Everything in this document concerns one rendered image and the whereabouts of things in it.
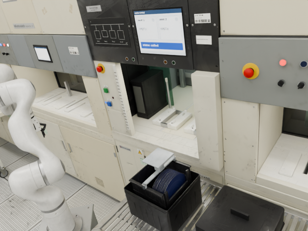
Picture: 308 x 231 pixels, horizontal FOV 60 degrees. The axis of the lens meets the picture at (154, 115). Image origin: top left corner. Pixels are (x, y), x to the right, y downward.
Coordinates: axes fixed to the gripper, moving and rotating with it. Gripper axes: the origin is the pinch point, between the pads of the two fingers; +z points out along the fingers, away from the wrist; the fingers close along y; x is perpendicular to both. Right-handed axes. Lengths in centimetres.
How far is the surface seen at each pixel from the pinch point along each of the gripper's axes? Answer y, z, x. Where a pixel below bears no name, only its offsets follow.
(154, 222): 40, 22, -85
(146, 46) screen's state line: 69, -49, -43
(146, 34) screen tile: 70, -55, -44
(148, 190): 42, 4, -83
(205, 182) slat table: 78, 26, -73
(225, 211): 68, 16, -103
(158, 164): 49, -7, -82
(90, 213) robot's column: 15, 25, -58
